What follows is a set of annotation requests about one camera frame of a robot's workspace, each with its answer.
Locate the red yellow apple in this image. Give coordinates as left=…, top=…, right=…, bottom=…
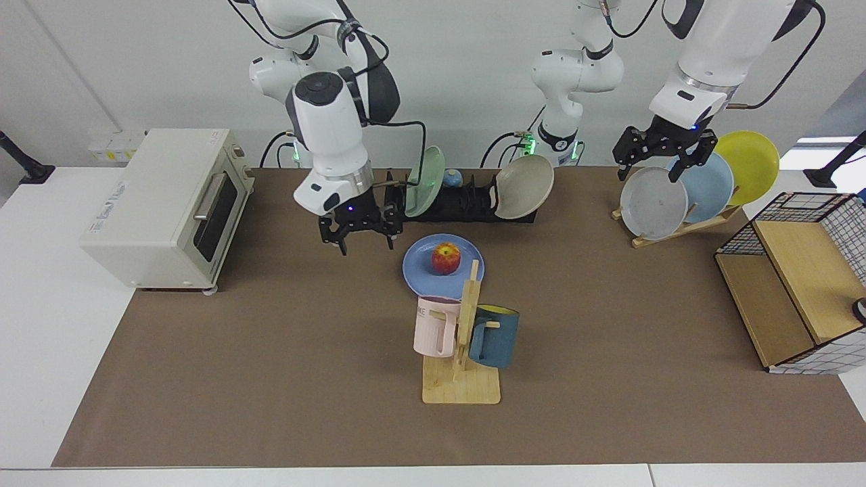
left=432, top=243, right=461, bottom=275

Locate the light blue plate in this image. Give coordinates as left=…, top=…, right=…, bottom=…
left=666, top=152, right=735, bottom=224

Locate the grey plate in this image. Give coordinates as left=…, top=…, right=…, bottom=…
left=620, top=166, right=689, bottom=241

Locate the wooden plate rack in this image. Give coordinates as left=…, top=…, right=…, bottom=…
left=611, top=203, right=742, bottom=249

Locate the green plate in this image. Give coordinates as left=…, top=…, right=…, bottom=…
left=405, top=145, right=446, bottom=218

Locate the yellow plate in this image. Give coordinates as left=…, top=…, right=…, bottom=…
left=714, top=131, right=780, bottom=206

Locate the black dish rack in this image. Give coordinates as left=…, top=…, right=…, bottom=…
left=384, top=169, right=539, bottom=224

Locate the beige plate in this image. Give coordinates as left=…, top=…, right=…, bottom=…
left=494, top=154, right=555, bottom=221

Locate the pink cup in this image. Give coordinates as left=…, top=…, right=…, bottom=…
left=413, top=296, right=462, bottom=358

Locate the dark blue cup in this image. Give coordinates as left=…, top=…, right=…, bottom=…
left=468, top=304, right=520, bottom=369

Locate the brown table cloth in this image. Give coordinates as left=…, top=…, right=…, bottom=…
left=51, top=167, right=866, bottom=467

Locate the black clamp stand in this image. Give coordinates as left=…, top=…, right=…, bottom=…
left=0, top=131, right=55, bottom=185
left=804, top=131, right=866, bottom=189

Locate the wooden cup stand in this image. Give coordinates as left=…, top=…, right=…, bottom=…
left=422, top=260, right=501, bottom=405

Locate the pale toaster oven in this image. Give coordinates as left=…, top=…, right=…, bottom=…
left=79, top=129, right=256, bottom=294

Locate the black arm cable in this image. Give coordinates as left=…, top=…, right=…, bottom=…
left=229, top=0, right=428, bottom=187
left=727, top=0, right=827, bottom=110

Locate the black base cable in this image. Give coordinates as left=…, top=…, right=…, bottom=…
left=260, top=131, right=298, bottom=168
left=480, top=105, right=542, bottom=168

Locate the wire basket with wooden floor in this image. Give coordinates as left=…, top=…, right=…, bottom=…
left=715, top=192, right=866, bottom=375

